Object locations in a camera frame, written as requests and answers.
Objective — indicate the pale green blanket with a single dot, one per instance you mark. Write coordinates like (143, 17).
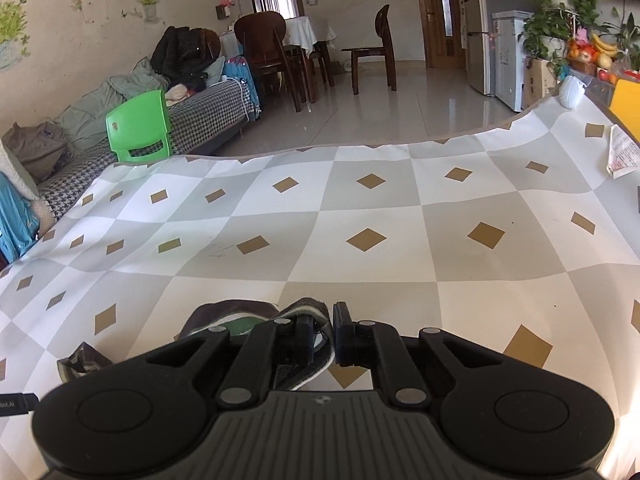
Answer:
(95, 105)

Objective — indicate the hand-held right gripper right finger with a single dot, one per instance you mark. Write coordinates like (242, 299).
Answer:
(345, 340)

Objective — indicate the pale green pillow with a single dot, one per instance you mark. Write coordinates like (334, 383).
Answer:
(212, 70)

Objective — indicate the green brown striped t-shirt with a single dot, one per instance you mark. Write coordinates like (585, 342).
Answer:
(235, 312)

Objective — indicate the green potted plant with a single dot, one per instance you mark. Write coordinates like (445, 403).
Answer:
(555, 25)

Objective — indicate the brown wooden door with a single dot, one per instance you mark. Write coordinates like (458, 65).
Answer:
(427, 10)

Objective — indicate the cardboard box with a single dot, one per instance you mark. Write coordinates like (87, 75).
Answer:
(537, 82)

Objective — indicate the white round device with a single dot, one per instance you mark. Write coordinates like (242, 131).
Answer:
(570, 92)

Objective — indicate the printed paper leaflet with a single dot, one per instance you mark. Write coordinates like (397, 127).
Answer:
(622, 155)

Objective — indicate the light blue printed garment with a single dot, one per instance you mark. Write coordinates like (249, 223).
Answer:
(15, 220)

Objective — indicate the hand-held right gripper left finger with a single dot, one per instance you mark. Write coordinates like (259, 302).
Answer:
(302, 340)

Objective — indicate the fruit basket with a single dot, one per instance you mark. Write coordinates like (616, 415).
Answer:
(582, 60)

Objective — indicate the yellow bananas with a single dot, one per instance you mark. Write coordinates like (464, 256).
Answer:
(604, 44)

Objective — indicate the dark wooden dining chair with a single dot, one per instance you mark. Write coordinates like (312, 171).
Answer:
(382, 22)
(260, 35)

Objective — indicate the grey brown crumpled garment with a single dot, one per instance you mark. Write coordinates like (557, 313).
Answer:
(35, 150)

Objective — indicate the green plant wall sticker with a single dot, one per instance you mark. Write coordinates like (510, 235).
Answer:
(11, 35)

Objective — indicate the black jacket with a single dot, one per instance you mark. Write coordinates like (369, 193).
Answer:
(180, 55)

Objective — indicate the dining table with white cloth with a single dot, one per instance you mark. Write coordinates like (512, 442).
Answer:
(302, 30)

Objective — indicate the houndstooth covered sofa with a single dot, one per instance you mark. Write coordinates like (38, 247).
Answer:
(210, 110)

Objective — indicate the green plastic chair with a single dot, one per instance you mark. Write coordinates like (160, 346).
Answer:
(135, 120)

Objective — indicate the yellow box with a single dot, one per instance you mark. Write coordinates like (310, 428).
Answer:
(627, 105)

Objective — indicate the silver refrigerator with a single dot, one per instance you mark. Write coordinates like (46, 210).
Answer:
(472, 35)

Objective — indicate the white pink garment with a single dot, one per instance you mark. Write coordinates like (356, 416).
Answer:
(182, 92)

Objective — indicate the checkered diamond pattern tablecloth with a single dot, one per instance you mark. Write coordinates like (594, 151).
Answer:
(370, 200)

